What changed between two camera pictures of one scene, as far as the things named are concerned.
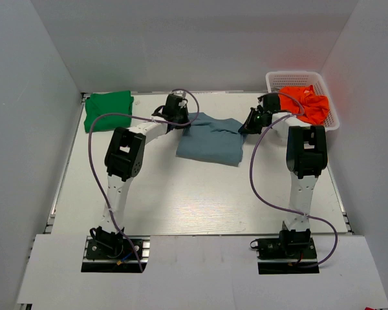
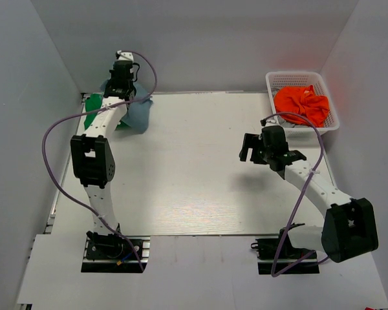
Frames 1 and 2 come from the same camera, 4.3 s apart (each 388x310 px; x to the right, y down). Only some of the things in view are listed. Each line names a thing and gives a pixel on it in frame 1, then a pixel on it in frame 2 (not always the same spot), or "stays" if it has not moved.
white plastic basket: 278,80 stays
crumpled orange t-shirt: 316,107 stays
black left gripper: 184,110 to 113,77
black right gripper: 248,126 to 251,141
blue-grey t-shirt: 213,139 to 136,119
